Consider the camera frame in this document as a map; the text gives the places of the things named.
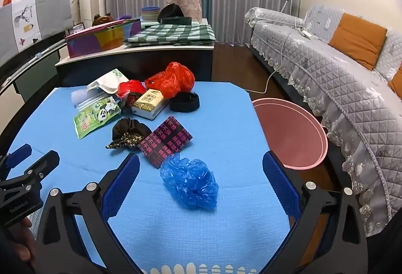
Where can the brown teapot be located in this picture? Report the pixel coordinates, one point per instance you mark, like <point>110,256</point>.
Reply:
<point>100,19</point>

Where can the white power strip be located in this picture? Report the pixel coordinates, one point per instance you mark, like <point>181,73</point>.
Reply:
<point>309,35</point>

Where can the orange cushion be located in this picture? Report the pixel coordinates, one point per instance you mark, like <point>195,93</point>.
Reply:
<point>396,82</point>
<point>358,38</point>

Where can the black plastic bag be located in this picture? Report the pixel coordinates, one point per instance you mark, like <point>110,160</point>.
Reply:
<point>185,104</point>

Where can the white top coffee table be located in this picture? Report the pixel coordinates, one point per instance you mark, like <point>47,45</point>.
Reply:
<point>141,63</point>

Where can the small photo frame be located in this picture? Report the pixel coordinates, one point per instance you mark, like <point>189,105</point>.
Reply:
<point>76,29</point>

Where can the dark green cabinet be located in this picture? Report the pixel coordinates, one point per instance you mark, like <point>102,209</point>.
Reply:
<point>34,76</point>

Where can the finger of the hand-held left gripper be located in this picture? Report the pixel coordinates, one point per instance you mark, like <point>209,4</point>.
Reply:
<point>18,155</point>
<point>42,164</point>

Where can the blue plastic bag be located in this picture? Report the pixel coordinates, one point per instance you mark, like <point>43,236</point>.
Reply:
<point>188,181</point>

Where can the pink plastic bin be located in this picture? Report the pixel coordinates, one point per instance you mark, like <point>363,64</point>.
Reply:
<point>282,132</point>

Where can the grey deer print cover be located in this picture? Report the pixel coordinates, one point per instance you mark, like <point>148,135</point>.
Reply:
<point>47,10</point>

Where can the small red plastic bag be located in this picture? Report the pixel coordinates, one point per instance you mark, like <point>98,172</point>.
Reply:
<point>130,88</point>

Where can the white paper bag green print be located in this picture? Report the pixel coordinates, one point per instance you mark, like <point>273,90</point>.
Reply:
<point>106,84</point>

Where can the green panda print packet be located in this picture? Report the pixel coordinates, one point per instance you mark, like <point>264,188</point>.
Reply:
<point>94,117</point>

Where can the pale blue sponge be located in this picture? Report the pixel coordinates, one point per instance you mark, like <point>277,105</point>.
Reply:
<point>78,95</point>

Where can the bundle of clear straws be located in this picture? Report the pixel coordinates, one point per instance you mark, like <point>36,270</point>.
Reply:
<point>86,103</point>

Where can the brown fabric scrunchie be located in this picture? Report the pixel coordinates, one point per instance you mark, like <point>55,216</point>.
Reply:
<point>128,129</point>

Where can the person's left hand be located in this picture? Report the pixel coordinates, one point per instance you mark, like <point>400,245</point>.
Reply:
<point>23,239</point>

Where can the blue table mat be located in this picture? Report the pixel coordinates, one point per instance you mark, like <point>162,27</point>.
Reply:
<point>219,135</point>

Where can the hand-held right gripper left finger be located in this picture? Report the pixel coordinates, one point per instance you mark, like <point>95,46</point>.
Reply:
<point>121,186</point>

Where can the green checked cloth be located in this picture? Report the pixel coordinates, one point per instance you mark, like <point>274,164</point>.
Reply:
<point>172,33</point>

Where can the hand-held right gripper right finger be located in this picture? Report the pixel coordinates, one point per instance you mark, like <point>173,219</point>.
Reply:
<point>279,186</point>

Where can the stack of coloured bowls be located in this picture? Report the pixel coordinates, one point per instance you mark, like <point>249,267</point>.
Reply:
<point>150,13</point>

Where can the colourful tin box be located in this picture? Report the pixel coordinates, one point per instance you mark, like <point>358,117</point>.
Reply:
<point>94,41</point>

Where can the black pink printed packet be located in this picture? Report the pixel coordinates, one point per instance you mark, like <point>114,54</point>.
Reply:
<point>166,139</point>

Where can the pink quilted basket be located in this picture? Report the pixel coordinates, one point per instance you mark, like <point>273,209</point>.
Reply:
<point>191,7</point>

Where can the large red plastic bag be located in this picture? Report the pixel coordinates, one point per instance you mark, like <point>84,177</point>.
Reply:
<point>172,79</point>

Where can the yellow tissue pack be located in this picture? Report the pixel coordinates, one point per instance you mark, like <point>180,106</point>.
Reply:
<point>147,101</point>

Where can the grey quilted sofa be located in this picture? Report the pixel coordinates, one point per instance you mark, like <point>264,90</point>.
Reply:
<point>329,73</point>

